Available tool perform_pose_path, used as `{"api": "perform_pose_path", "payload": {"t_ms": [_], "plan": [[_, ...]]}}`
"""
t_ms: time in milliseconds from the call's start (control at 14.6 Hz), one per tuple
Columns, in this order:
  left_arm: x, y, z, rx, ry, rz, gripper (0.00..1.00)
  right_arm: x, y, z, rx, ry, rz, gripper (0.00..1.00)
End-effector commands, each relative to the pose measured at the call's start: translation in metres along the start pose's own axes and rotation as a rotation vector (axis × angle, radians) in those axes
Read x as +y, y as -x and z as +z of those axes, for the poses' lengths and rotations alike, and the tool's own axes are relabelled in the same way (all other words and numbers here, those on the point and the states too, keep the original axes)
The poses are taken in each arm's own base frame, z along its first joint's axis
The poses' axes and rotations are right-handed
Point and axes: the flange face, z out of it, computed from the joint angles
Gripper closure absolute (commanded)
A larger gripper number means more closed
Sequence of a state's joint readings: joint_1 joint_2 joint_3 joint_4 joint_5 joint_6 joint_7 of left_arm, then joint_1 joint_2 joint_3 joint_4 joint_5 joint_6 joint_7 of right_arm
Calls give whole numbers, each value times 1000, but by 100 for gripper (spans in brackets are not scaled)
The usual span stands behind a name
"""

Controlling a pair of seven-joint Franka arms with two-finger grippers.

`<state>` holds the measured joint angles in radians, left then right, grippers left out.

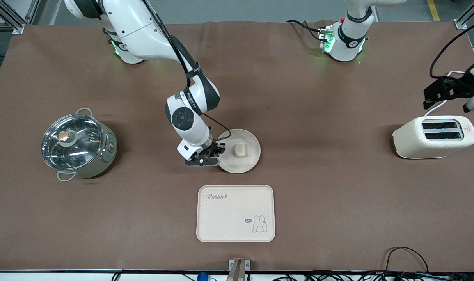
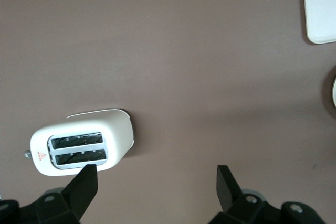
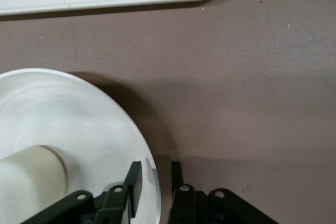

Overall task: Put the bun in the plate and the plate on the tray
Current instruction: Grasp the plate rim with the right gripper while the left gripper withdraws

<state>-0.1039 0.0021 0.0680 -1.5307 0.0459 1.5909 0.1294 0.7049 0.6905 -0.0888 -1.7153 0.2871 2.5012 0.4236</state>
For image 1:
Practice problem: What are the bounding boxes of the round cream plate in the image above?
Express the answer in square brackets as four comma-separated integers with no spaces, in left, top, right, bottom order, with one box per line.
[217,129,261,174]

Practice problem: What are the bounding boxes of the cream rabbit print tray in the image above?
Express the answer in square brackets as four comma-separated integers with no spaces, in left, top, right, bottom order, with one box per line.
[196,185,275,242]

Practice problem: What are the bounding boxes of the cream two-slot toaster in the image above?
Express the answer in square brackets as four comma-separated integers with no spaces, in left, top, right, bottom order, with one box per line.
[392,115,474,159]

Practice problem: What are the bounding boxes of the steel cooking pot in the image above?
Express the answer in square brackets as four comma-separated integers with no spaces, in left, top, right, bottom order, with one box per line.
[41,108,117,182]

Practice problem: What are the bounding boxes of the brown table mat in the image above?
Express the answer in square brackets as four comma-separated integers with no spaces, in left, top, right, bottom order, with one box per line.
[0,20,474,272]

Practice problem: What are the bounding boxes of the glass pot lid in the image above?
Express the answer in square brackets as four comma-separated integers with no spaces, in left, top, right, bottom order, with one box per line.
[41,114,105,171]

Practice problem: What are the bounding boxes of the white toaster cable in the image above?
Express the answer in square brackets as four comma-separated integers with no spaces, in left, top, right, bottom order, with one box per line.
[423,70,468,117]

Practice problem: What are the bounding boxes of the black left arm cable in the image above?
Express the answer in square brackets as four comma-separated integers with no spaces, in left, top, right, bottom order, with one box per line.
[429,18,474,78]

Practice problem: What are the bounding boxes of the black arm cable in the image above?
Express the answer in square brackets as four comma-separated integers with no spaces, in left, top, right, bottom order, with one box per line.
[142,0,232,142]
[429,18,474,78]

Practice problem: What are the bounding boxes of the aluminium frame profile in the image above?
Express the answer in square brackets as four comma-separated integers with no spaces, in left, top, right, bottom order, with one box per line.
[454,0,474,30]
[0,0,40,35]

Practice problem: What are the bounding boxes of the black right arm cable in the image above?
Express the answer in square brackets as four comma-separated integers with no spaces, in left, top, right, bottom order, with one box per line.
[142,0,232,142]

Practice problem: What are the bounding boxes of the metal table bracket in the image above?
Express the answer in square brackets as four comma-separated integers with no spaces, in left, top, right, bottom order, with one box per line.
[228,259,251,281]

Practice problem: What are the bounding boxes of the black base cable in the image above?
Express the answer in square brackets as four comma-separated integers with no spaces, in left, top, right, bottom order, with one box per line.
[287,20,327,42]

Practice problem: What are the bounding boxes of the black looped cable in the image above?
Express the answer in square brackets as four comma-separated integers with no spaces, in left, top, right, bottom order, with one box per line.
[383,247,430,274]

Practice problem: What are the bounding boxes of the black cable bundle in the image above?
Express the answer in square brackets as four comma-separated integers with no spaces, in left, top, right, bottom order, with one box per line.
[272,271,474,281]

